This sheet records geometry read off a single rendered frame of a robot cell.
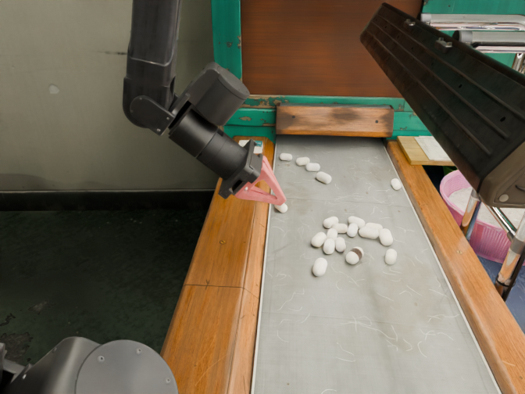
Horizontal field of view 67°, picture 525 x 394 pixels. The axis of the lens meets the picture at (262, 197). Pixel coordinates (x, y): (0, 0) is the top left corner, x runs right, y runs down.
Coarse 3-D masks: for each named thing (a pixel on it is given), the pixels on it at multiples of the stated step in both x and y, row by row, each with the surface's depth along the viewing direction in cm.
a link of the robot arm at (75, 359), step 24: (48, 360) 20; (72, 360) 19; (96, 360) 20; (120, 360) 21; (144, 360) 22; (0, 384) 25; (24, 384) 20; (48, 384) 18; (72, 384) 18; (96, 384) 19; (120, 384) 20; (144, 384) 21; (168, 384) 22
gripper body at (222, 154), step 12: (216, 132) 57; (216, 144) 57; (228, 144) 57; (252, 144) 62; (204, 156) 57; (216, 156) 57; (228, 156) 57; (240, 156) 58; (216, 168) 58; (228, 168) 58; (240, 168) 57; (228, 180) 58; (228, 192) 57
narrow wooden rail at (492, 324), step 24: (408, 168) 92; (408, 192) 86; (432, 192) 83; (432, 216) 75; (432, 240) 71; (456, 240) 69; (456, 264) 64; (480, 264) 64; (456, 288) 61; (480, 288) 59; (480, 312) 55; (504, 312) 55; (480, 336) 53; (504, 336) 52; (504, 360) 49; (504, 384) 47
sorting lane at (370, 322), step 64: (320, 192) 88; (384, 192) 88; (320, 256) 69; (384, 256) 69; (320, 320) 57; (384, 320) 57; (448, 320) 57; (256, 384) 49; (320, 384) 49; (384, 384) 49; (448, 384) 49
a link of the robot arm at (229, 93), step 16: (208, 64) 54; (208, 80) 52; (224, 80) 52; (144, 96) 51; (176, 96) 59; (192, 96) 54; (208, 96) 53; (224, 96) 53; (240, 96) 53; (144, 112) 52; (160, 112) 52; (176, 112) 54; (208, 112) 54; (224, 112) 54; (160, 128) 54
